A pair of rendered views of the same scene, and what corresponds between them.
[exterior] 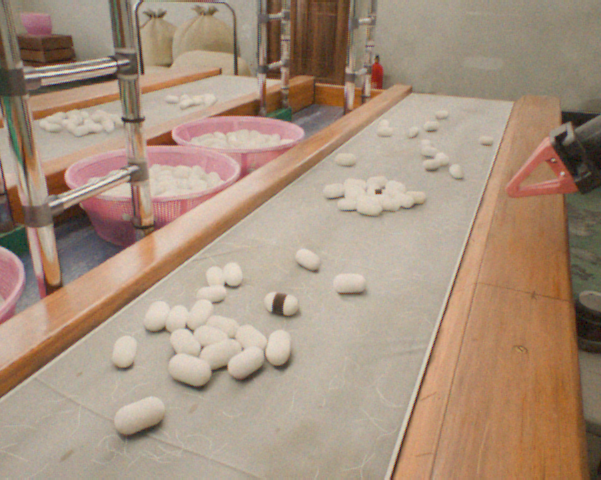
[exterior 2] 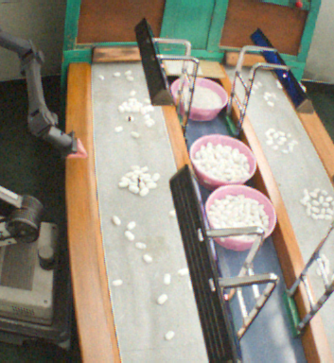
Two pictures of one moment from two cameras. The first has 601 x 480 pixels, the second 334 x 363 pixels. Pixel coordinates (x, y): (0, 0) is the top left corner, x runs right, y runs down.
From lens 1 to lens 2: 225 cm
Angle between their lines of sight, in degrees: 102
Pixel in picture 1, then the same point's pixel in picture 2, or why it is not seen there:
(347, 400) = (103, 108)
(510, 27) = not seen: outside the picture
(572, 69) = not seen: outside the picture
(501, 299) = (80, 129)
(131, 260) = (171, 114)
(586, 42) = not seen: outside the picture
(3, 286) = (195, 112)
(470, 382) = (83, 108)
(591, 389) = (46, 235)
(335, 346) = (112, 116)
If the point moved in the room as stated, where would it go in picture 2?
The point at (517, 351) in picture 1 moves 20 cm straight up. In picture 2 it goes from (77, 117) to (79, 78)
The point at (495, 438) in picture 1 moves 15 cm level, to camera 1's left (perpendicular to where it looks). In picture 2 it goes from (79, 101) to (109, 93)
